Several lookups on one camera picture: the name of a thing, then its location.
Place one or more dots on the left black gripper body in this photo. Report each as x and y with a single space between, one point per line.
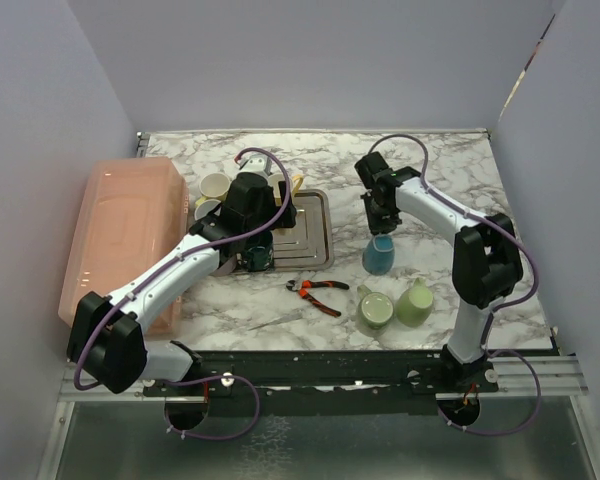
269 208

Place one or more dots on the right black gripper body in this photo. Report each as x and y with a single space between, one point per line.
368 197

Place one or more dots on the dark teal mug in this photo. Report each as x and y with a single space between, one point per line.
257 255

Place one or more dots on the blue mug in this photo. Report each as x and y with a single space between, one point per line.
379 254

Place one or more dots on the salmon pink mug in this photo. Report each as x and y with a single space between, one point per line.
206 207

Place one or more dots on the yellow-green faceted mug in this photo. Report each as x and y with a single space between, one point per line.
213 186

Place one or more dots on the lilac wavy-pattern mug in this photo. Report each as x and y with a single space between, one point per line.
226 268

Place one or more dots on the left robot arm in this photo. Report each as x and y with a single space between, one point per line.
107 338

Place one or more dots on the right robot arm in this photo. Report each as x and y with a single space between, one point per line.
486 263

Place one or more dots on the pale green upright mug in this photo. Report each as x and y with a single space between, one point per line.
374 310

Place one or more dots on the green tilted mug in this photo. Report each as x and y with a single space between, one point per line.
415 304

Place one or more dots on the silver metal tray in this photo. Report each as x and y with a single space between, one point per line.
308 245

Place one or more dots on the pink plastic storage box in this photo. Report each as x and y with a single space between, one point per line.
133 213

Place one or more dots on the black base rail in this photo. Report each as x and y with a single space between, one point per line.
330 383

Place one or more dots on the aluminium frame rail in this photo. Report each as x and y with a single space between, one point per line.
557 375

